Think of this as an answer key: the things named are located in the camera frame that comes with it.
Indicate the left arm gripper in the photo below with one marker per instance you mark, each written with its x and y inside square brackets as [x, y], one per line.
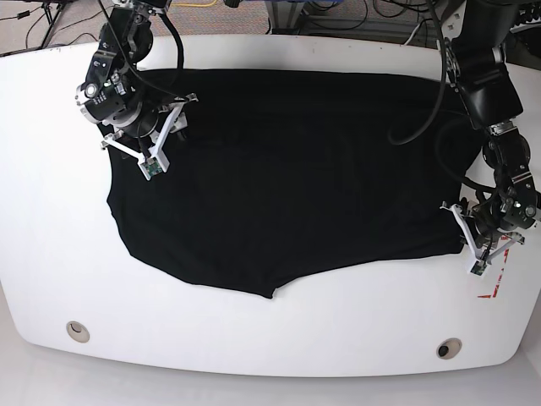
[480, 233]

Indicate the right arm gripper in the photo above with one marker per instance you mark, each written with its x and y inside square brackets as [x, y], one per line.
[143, 134]

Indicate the black t-shirt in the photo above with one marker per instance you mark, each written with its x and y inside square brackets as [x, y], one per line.
[284, 174]

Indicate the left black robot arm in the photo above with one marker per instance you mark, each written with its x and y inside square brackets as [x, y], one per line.
[473, 63]

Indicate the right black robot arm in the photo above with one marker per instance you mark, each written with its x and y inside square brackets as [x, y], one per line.
[113, 81]

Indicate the red tape rectangle marking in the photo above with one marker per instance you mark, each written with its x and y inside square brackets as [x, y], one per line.
[498, 280]

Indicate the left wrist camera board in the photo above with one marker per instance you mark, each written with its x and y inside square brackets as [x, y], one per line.
[478, 268]

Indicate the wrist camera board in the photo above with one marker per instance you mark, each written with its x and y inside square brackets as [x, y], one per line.
[478, 268]
[151, 167]

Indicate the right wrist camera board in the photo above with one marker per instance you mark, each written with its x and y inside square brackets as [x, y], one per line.
[151, 167]

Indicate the right table cable grommet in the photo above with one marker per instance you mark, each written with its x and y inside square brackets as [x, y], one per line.
[449, 349]

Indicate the table cable grommet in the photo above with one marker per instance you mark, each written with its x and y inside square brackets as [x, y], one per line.
[78, 332]
[449, 349]

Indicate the left table cable grommet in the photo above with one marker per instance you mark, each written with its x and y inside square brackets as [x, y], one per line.
[78, 332]

